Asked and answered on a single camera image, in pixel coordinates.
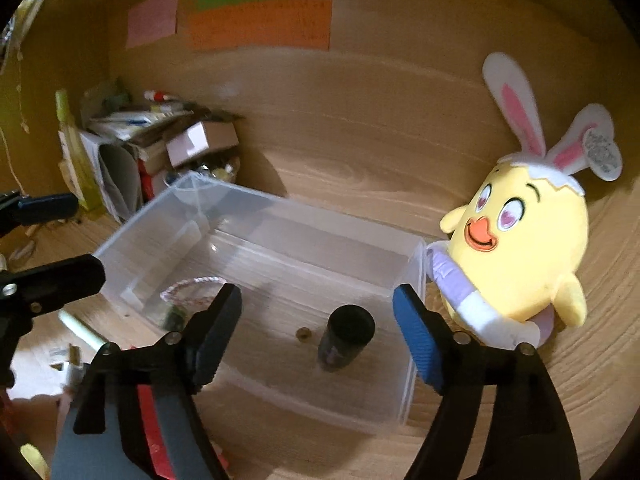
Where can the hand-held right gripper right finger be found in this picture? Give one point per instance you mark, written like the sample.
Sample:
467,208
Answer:
415,345

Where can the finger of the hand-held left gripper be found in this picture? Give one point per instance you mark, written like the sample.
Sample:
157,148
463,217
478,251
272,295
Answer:
45,207
60,280

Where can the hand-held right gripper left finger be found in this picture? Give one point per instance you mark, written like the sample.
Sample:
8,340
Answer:
220,332

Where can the white slim tube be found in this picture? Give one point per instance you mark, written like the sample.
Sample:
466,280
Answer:
80,329

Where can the black bottle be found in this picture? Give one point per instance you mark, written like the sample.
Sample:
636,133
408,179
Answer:
345,335

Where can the white plastic clip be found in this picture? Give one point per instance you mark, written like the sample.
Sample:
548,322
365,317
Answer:
70,362

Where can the clear plastic storage box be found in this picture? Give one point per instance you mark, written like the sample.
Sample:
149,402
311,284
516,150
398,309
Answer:
300,280

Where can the folded white paper stack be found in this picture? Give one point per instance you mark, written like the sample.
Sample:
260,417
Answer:
117,175

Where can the red boxes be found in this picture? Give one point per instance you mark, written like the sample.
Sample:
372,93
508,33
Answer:
147,180

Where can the stack of booklets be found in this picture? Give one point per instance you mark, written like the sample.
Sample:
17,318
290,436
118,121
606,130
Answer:
135,120

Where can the red white marker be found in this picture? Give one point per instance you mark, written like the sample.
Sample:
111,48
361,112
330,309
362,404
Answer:
160,96

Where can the small cardboard box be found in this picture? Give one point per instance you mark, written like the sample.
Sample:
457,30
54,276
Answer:
200,142

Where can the yellow chick plush toy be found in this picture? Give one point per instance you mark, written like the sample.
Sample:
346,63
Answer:
530,220

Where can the pink sticky note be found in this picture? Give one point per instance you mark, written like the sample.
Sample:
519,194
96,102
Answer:
152,17

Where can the orange sticky note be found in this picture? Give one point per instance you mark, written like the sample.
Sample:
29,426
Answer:
260,27

